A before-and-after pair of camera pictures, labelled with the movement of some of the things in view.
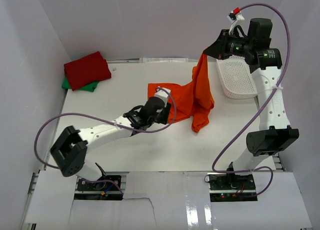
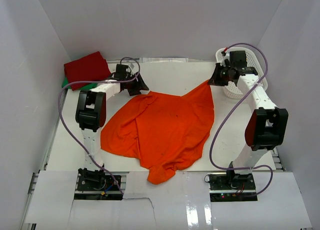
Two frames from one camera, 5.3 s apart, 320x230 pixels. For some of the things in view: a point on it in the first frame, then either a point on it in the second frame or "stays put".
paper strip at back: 163,60 stays put
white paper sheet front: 169,200 stays put
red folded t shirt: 87,71 stays put
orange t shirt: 194,99 → 163,131
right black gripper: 218,49 → 215,81
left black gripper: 165,113 → 140,85
